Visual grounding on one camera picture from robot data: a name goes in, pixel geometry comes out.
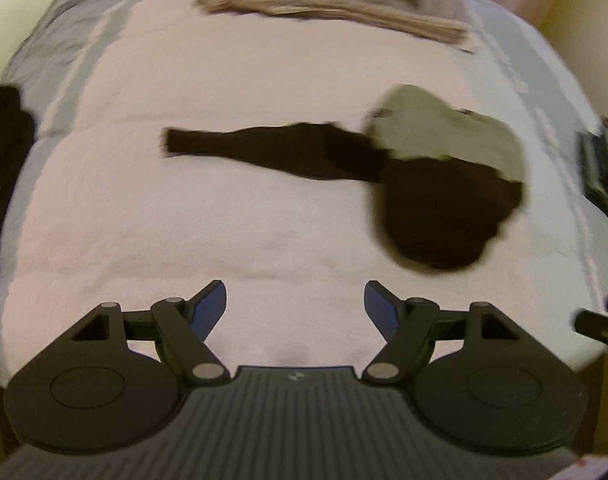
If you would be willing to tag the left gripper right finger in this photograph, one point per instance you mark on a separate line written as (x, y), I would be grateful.
(475, 377)

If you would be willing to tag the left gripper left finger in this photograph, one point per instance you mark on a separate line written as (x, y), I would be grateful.
(116, 376)

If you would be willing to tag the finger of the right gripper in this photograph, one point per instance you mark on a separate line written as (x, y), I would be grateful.
(592, 325)

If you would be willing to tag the grey and black sweatshirt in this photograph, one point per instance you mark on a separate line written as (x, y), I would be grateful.
(446, 178)

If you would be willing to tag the pink and grey bedspread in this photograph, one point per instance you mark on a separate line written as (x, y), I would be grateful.
(102, 212)

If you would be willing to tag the black garment at bedside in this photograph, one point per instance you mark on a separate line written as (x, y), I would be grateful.
(17, 135)

